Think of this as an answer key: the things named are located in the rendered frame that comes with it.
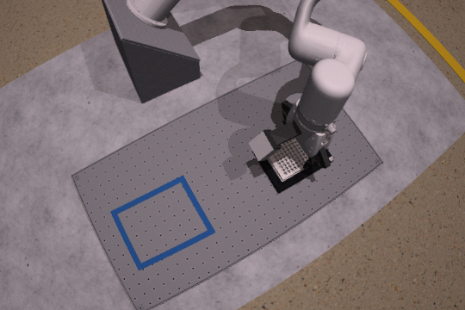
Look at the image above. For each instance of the blue tape outline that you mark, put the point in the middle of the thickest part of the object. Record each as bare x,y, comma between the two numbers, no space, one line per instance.
163,255

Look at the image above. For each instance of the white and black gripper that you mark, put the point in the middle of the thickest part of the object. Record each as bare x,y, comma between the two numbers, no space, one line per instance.
311,142

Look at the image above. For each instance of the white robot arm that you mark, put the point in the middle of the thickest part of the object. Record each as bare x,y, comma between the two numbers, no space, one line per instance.
336,58

